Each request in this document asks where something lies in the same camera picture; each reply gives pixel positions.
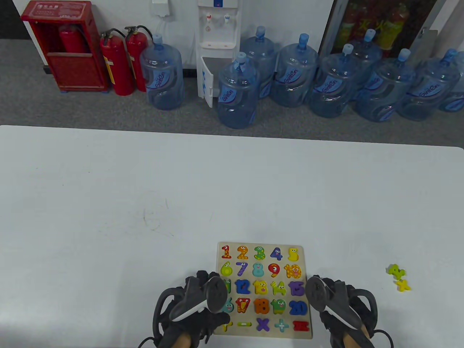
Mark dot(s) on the row of blue water jugs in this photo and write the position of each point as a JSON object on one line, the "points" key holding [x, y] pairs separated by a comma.
{"points": [[295, 72]]}

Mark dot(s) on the orange math block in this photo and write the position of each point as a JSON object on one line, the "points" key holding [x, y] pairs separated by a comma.
{"points": [[261, 306]]}

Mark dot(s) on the yellow cross-shaped math block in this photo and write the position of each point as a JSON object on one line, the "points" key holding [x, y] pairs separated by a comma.
{"points": [[403, 285]]}

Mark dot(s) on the grey left hand controller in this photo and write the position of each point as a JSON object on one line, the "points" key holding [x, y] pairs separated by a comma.
{"points": [[215, 294]]}

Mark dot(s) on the person's right hand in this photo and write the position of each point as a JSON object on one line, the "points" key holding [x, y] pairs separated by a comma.
{"points": [[331, 326]]}

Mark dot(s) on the green math block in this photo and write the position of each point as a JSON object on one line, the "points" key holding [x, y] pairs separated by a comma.
{"points": [[395, 271]]}

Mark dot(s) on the person's left forearm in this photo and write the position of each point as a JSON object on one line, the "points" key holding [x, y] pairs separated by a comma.
{"points": [[183, 341]]}

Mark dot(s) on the red fire extinguisher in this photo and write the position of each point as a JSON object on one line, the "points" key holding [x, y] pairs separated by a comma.
{"points": [[72, 40], [136, 54], [117, 69]]}

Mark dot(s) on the red fire extinguisher cabinet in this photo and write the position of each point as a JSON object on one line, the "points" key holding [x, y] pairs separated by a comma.
{"points": [[76, 72]]}

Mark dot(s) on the purple number-shaped math block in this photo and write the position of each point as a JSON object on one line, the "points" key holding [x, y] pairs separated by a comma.
{"points": [[296, 288]]}

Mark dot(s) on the white water dispenser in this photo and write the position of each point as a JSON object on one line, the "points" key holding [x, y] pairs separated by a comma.
{"points": [[217, 36]]}

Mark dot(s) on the red math block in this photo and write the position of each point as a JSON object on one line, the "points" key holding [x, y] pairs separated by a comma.
{"points": [[301, 325]]}

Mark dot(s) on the blue math block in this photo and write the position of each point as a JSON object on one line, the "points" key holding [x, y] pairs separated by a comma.
{"points": [[298, 308], [242, 287]]}

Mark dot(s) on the person's left hand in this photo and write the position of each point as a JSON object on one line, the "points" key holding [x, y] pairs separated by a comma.
{"points": [[195, 330]]}

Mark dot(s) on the glass door display cabinet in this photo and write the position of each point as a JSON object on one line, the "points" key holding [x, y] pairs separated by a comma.
{"points": [[355, 14]]}

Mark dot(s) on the wooden math block puzzle board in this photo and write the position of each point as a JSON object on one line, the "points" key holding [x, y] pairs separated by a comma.
{"points": [[250, 278]]}

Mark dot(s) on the white wall box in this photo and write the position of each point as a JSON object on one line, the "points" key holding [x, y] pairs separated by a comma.
{"points": [[161, 8]]}

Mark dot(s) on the person's right forearm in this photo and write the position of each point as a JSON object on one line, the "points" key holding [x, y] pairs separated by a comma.
{"points": [[353, 340]]}

